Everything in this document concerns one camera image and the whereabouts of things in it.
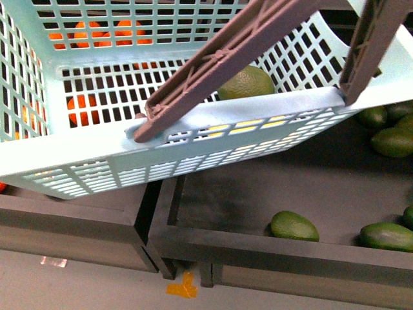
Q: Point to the yellow mango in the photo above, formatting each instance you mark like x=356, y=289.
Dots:
x=220, y=130

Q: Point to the green avocado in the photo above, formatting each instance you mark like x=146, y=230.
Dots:
x=291, y=225
x=249, y=82
x=388, y=236

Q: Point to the light teal plastic basket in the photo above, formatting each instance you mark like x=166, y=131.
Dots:
x=74, y=75

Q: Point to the brown basket handle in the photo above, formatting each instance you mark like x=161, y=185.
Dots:
x=253, y=31

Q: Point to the black display tray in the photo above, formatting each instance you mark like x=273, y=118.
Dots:
x=326, y=219

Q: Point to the orange tape mark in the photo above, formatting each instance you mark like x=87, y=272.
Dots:
x=186, y=289

